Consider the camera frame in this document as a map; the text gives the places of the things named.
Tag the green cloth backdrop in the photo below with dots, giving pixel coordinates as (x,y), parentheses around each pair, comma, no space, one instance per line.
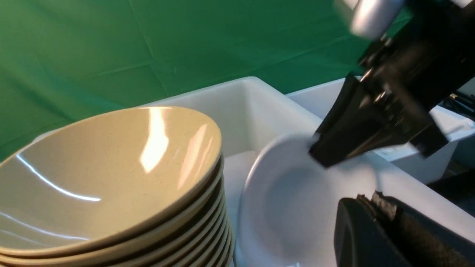
(65,60)

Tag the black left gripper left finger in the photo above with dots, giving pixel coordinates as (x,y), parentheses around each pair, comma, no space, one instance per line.
(363,118)

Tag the small white plastic bin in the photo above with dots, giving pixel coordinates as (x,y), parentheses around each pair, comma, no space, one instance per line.
(427,161)

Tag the stack of yellow-green bowls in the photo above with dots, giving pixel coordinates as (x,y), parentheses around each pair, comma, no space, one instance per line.
(139,187)

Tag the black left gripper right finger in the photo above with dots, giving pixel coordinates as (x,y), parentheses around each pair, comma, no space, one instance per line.
(385,232)

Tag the white square sauce dish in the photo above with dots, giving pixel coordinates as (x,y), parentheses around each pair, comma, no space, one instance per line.
(288,206)

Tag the black chopsticks in bin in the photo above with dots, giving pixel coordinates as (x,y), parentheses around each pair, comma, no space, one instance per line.
(460,103)

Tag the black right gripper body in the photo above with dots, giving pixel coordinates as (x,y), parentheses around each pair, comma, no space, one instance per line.
(430,58)

